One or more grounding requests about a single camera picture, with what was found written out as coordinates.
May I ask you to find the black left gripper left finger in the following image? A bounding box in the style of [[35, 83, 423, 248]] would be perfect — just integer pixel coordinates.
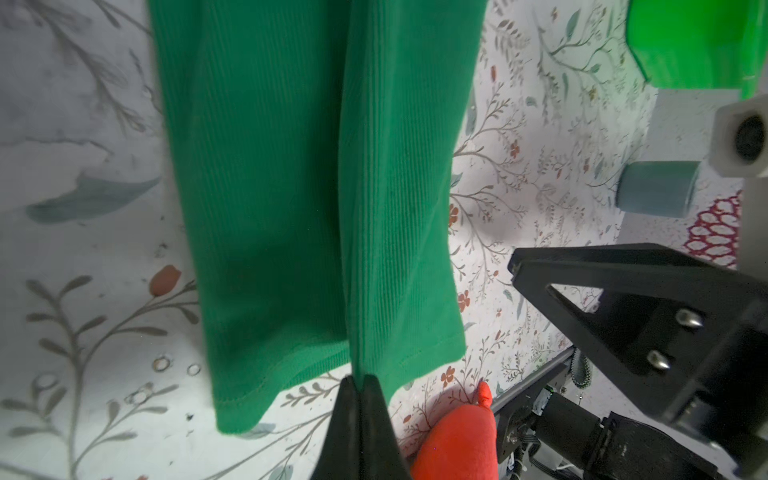
[[310, 376, 361, 480]]

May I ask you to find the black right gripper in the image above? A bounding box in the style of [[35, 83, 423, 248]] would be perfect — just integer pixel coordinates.
[[508, 244, 767, 477]]

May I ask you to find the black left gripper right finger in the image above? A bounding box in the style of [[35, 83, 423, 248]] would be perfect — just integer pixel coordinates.
[[360, 375, 412, 480]]

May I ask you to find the green tank top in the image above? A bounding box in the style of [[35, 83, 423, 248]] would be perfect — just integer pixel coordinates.
[[149, 1, 486, 435]]

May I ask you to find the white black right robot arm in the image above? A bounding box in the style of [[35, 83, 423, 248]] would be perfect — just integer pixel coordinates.
[[508, 243, 767, 479]]

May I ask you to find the red fish plush toy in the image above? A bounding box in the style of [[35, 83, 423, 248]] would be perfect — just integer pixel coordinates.
[[410, 381, 499, 480]]

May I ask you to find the teal green cup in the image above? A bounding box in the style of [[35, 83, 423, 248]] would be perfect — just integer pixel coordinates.
[[616, 161, 700, 218]]

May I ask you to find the bright green plastic basket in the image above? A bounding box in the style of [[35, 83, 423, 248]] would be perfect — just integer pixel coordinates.
[[626, 0, 767, 100]]

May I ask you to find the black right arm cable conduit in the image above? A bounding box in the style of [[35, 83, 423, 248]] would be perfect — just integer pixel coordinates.
[[568, 347, 595, 390]]

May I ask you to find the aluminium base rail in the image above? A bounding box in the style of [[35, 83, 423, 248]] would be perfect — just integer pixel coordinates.
[[491, 346, 576, 414]]

